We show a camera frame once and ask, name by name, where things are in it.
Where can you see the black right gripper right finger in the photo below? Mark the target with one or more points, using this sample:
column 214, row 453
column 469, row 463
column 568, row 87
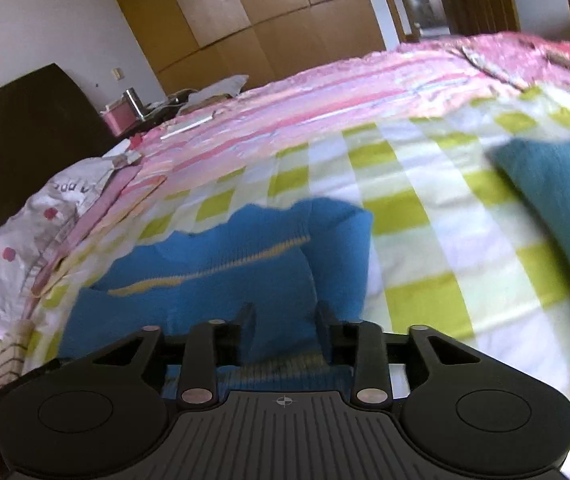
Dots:
column 360, row 346

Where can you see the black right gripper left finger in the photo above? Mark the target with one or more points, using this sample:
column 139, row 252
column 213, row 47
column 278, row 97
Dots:
column 208, row 346

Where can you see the blue striped knit sweater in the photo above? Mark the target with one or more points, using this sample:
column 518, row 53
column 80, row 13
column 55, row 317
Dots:
column 283, row 262

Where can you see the green white checked bedsheet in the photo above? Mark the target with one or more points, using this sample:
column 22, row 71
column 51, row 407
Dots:
column 453, row 245

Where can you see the white pillow with red hearts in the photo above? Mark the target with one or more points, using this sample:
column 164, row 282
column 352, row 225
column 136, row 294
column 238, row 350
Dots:
column 51, row 222

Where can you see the pink storage box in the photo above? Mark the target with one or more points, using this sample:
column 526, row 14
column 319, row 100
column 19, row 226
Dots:
column 119, row 116

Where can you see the white cloth on nightstand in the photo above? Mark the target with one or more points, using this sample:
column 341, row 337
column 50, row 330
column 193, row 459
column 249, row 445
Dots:
column 223, row 89

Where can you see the silver metal cup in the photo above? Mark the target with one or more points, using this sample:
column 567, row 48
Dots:
column 135, row 103

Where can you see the pink striped quilt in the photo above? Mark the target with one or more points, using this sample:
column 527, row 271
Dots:
column 415, row 80

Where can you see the dark wooden headboard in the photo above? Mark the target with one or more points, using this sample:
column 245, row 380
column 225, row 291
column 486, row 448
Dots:
column 47, row 123

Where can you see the wooden wardrobe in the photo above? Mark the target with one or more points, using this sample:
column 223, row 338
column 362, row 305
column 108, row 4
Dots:
column 193, row 43

